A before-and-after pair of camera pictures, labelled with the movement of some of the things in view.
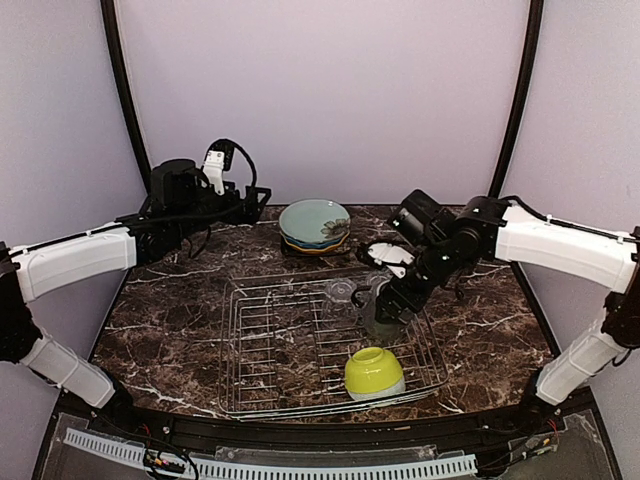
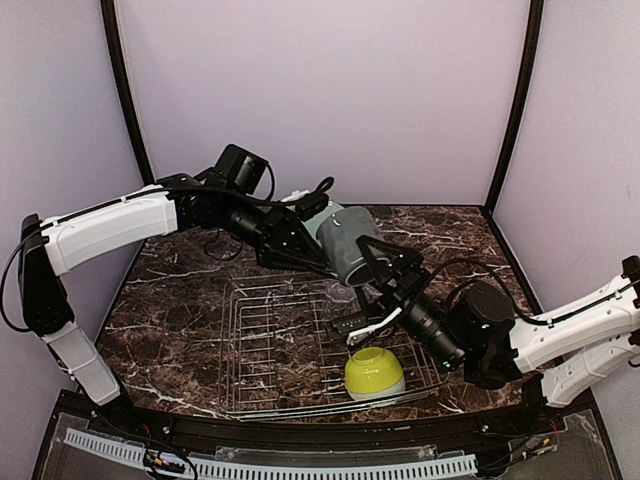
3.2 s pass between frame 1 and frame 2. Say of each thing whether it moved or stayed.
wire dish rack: stayed
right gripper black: stayed
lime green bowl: stayed
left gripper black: moved
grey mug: moved
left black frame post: stayed
